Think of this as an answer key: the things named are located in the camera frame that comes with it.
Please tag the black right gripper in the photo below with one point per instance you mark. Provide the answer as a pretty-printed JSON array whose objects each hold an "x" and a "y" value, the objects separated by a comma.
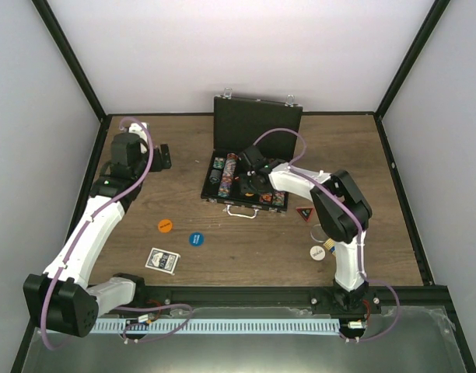
[{"x": 246, "y": 189}]

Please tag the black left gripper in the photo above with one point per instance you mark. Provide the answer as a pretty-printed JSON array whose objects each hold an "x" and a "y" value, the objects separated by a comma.
[{"x": 158, "y": 165}]

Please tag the black poker chip case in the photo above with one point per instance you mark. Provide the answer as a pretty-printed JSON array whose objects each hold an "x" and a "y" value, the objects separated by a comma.
[{"x": 250, "y": 138}]

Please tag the blue small blind button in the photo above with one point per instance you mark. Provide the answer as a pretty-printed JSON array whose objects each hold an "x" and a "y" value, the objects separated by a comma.
[{"x": 196, "y": 239}]

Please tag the blue yellow card deck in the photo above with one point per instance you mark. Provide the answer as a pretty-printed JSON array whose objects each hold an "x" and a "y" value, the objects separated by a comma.
[{"x": 329, "y": 245}]

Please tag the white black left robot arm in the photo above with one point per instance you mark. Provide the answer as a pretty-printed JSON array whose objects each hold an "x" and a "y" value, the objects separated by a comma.
[{"x": 61, "y": 299}]

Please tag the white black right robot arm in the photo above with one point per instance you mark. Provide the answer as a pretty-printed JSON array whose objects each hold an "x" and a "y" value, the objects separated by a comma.
[{"x": 342, "y": 211}]

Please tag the poker chip row right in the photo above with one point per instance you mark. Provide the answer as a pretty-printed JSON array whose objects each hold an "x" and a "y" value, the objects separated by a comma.
[{"x": 278, "y": 199}]

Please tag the tall poker chip row left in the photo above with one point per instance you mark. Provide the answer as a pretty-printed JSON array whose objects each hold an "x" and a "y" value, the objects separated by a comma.
[{"x": 228, "y": 175}]

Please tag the black round cup in case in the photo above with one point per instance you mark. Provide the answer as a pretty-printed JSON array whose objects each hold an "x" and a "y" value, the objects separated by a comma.
[{"x": 215, "y": 176}]

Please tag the short poker chip stack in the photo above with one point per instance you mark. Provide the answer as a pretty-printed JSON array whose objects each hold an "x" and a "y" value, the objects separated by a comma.
[{"x": 218, "y": 163}]

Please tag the red black triangular token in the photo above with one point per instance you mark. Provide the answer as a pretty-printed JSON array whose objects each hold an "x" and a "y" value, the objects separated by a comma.
[{"x": 306, "y": 213}]

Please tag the orange round button left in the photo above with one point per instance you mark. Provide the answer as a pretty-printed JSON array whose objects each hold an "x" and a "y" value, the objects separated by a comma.
[{"x": 165, "y": 225}]

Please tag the clear round plastic disc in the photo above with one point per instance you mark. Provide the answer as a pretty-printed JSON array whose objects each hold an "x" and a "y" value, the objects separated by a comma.
[{"x": 317, "y": 234}]

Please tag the white dealer button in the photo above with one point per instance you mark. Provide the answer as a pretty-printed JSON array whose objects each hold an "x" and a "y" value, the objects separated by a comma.
[{"x": 317, "y": 253}]

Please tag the blue white card deck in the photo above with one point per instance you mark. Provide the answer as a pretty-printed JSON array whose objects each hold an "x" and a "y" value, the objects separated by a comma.
[{"x": 162, "y": 260}]

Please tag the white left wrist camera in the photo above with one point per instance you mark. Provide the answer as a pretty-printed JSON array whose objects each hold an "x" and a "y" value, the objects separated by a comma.
[{"x": 141, "y": 129}]

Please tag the light blue slotted cable duct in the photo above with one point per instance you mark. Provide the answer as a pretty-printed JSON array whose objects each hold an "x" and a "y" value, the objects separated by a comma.
[{"x": 224, "y": 326}]

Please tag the black front mounting rail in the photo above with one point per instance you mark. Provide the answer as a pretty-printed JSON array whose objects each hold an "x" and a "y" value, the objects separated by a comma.
[{"x": 321, "y": 300}]

